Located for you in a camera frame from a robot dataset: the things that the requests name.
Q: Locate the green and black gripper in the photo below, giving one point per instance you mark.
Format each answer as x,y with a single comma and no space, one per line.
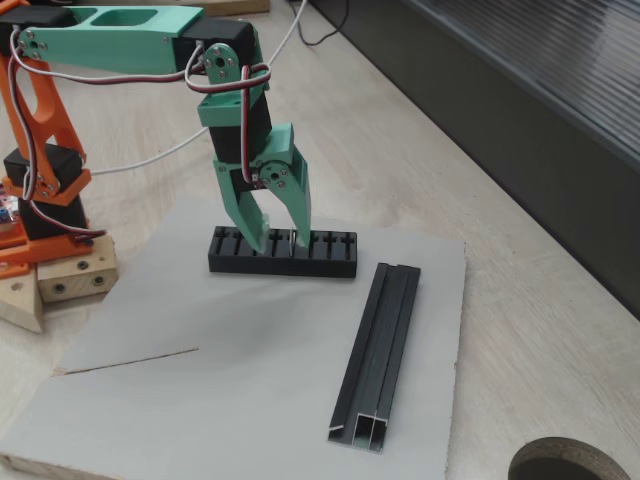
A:
289,176

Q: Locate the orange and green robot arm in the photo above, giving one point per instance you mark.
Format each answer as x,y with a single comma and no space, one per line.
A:
125,45

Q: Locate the black slotted holder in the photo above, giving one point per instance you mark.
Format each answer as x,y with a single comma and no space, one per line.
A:
280,268

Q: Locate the dark aluminium profile bar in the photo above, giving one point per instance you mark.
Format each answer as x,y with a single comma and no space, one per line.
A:
380,350

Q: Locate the grey painted board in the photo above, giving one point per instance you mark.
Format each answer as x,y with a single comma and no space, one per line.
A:
225,390

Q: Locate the wooden block with screws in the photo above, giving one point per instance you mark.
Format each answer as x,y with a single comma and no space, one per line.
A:
75,286

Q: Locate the pink circuit board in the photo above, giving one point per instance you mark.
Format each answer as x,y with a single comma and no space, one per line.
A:
4,202

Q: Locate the wooden wedge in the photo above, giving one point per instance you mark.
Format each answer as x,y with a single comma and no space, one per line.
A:
20,305

